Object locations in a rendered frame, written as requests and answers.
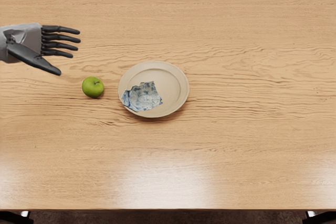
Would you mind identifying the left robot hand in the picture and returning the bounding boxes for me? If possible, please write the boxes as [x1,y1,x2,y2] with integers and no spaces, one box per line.
[0,23,81,76]

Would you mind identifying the beige plate with blue pattern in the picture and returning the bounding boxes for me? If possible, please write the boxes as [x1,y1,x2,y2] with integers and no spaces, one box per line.
[117,60,190,119]

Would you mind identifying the green apple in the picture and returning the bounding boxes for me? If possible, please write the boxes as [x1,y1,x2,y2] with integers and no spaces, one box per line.
[81,76,105,98]

